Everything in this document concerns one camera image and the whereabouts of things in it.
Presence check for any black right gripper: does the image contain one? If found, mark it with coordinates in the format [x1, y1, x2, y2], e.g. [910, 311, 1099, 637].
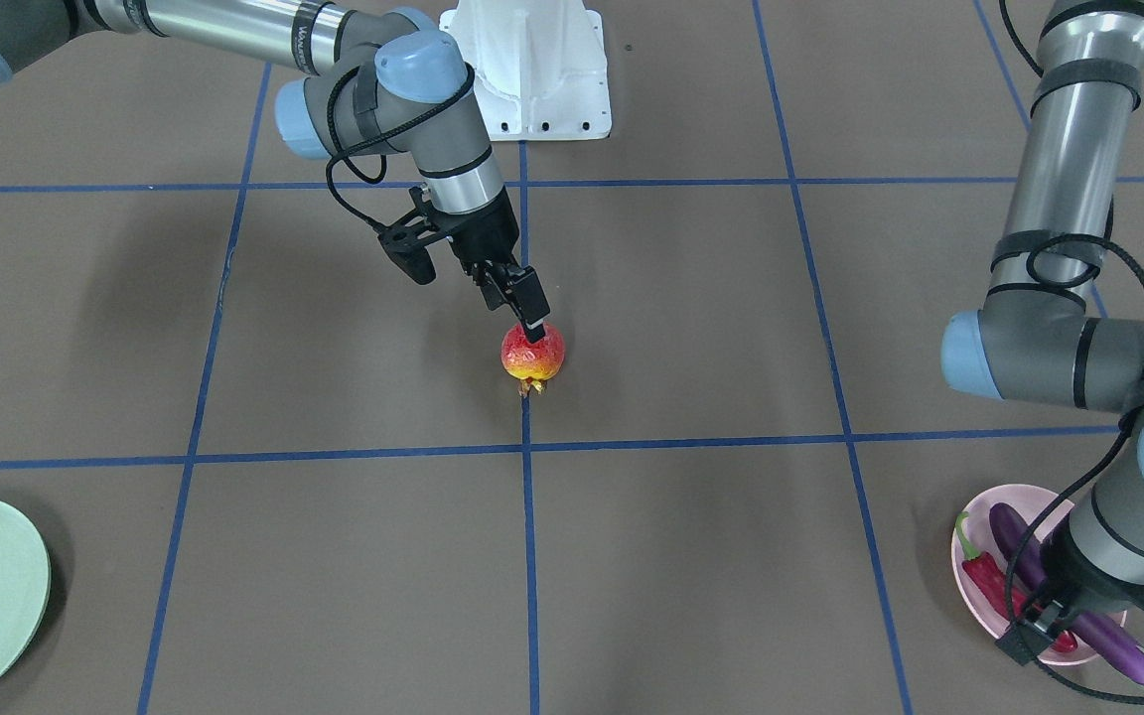
[440, 191, 550, 344]

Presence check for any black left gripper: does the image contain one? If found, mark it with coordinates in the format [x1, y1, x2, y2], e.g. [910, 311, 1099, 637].
[1014, 526, 1144, 631]

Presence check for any purple eggplant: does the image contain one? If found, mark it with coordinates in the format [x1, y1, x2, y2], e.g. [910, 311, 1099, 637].
[988, 502, 1144, 688]

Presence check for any red chili pepper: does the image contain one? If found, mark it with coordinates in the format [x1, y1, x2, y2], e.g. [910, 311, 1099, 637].
[953, 511, 1027, 628]

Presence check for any red pomegranate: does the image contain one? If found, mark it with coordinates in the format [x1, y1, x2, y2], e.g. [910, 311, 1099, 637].
[500, 323, 566, 395]

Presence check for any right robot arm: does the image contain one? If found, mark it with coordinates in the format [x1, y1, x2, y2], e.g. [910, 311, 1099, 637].
[0, 1, 550, 343]

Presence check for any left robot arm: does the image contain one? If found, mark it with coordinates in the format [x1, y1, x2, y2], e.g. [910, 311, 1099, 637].
[942, 1, 1144, 631]

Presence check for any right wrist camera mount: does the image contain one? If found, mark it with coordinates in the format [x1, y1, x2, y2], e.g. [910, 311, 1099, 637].
[378, 186, 462, 285]

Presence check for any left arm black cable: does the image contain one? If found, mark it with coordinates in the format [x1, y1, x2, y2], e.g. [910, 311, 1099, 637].
[999, 0, 1144, 706]

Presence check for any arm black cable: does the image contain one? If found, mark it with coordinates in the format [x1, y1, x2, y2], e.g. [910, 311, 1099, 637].
[999, 0, 1144, 706]
[325, 62, 476, 235]

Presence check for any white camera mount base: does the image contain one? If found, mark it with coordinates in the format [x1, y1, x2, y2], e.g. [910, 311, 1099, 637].
[439, 1, 614, 142]

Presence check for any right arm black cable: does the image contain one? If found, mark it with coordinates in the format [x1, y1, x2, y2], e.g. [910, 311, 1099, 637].
[325, 62, 476, 235]

